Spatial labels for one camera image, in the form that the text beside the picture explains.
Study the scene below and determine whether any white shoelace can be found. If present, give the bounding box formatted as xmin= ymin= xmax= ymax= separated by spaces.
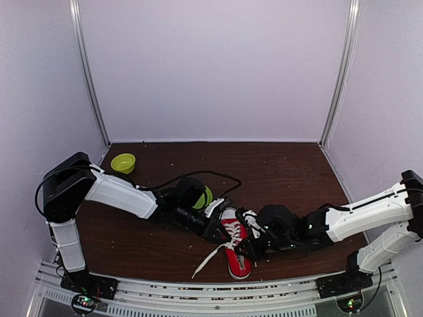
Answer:
xmin=191 ymin=243 xmax=228 ymax=279

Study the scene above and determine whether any red canvas sneaker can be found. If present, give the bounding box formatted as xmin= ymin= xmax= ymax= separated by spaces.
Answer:
xmin=221 ymin=207 xmax=252 ymax=280

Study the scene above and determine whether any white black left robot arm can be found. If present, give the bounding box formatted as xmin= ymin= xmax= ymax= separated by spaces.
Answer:
xmin=34 ymin=152 xmax=232 ymax=287

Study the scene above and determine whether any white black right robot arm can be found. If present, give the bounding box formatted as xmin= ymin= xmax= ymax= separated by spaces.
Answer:
xmin=235 ymin=170 xmax=422 ymax=279

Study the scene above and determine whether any green plate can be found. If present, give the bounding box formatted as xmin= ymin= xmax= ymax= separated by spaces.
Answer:
xmin=192 ymin=186 xmax=213 ymax=210

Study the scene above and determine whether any right round circuit board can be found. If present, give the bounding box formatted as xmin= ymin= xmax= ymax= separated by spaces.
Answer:
xmin=336 ymin=295 xmax=364 ymax=314

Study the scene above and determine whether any round circuit board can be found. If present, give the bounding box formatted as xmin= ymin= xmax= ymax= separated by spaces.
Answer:
xmin=336 ymin=295 xmax=364 ymax=314
xmin=71 ymin=294 xmax=98 ymax=315

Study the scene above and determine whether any green bowl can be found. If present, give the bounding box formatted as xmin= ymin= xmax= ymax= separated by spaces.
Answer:
xmin=110 ymin=153 xmax=136 ymax=174

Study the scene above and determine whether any left round circuit board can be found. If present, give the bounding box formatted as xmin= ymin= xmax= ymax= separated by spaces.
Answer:
xmin=71 ymin=294 xmax=98 ymax=315

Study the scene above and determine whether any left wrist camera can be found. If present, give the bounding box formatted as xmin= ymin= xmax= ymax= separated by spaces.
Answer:
xmin=204 ymin=197 xmax=233 ymax=218

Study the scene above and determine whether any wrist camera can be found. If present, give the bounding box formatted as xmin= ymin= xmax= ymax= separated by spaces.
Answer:
xmin=235 ymin=208 xmax=264 ymax=239
xmin=204 ymin=197 xmax=233 ymax=218

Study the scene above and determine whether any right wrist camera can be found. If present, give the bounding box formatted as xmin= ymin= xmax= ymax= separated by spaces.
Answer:
xmin=235 ymin=208 xmax=264 ymax=239

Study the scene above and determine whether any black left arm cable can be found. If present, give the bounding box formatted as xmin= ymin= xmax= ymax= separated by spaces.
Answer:
xmin=138 ymin=170 xmax=242 ymax=199

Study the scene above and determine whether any front aluminium rail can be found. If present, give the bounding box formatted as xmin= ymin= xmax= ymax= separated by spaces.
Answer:
xmin=24 ymin=262 xmax=411 ymax=316

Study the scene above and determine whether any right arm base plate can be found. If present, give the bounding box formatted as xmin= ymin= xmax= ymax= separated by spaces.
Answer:
xmin=316 ymin=272 xmax=373 ymax=299

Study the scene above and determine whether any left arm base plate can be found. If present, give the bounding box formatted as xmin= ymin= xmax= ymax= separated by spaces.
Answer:
xmin=60 ymin=271 xmax=118 ymax=300

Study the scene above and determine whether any right aluminium frame post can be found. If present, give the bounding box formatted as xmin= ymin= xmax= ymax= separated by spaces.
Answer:
xmin=319 ymin=0 xmax=361 ymax=149

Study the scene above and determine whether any aluminium frame post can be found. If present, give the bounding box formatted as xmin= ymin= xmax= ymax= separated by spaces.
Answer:
xmin=319 ymin=0 xmax=361 ymax=149
xmin=69 ymin=0 xmax=110 ymax=147

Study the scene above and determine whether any left aluminium frame post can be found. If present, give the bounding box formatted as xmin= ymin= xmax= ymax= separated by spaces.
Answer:
xmin=69 ymin=0 xmax=110 ymax=147

